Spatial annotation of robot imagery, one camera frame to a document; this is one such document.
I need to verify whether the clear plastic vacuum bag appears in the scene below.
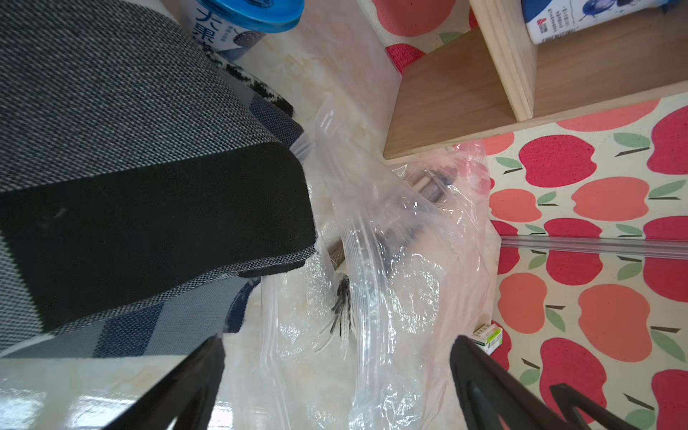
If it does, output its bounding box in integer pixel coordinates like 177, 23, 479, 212
260, 102, 500, 429

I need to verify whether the blue lid cup on shelf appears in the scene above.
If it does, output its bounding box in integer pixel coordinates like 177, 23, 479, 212
521, 0, 681, 45

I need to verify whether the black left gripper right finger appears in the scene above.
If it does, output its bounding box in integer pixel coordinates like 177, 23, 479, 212
450, 335, 634, 429

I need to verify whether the green white small box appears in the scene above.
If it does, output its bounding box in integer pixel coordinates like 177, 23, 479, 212
470, 324, 503, 356

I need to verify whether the black white checked scarf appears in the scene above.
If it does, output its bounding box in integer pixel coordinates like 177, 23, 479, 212
1, 1, 316, 353

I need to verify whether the wooden two-tier shelf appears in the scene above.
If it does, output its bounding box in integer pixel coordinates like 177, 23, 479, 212
383, 1, 687, 160

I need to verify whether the dark plaid grey scarf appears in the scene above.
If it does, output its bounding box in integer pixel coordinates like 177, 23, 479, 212
0, 90, 307, 360

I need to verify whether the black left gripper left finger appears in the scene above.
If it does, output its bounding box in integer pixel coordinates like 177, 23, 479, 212
106, 334, 226, 430

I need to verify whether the blue lid cup on table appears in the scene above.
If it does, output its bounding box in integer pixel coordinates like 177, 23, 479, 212
181, 0, 305, 62

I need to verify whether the houndstooth black white scarf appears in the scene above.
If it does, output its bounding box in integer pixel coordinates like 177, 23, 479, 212
206, 52, 295, 118

